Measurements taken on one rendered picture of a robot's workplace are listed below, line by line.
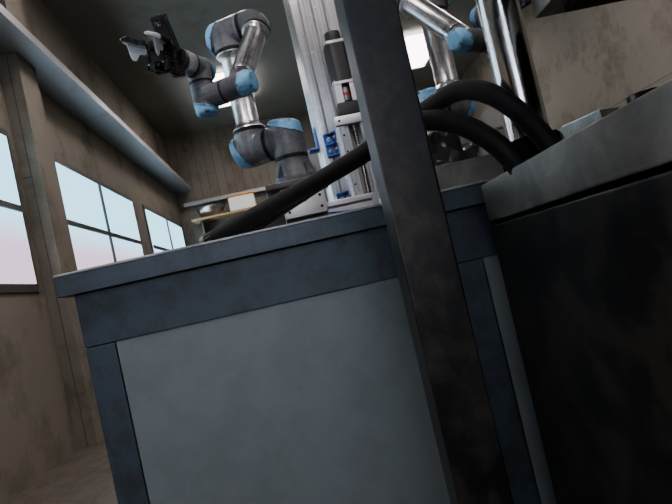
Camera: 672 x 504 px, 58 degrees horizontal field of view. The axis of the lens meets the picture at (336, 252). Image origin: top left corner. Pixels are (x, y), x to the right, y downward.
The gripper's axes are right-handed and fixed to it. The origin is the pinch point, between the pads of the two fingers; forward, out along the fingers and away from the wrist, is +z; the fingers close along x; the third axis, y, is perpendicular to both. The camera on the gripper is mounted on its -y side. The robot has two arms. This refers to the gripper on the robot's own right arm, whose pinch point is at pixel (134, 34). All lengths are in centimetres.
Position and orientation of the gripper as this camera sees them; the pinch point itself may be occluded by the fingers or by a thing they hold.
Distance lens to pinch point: 184.5
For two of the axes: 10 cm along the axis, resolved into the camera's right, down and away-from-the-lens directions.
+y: 1.0, 10.0, 0.1
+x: -9.3, 0.9, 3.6
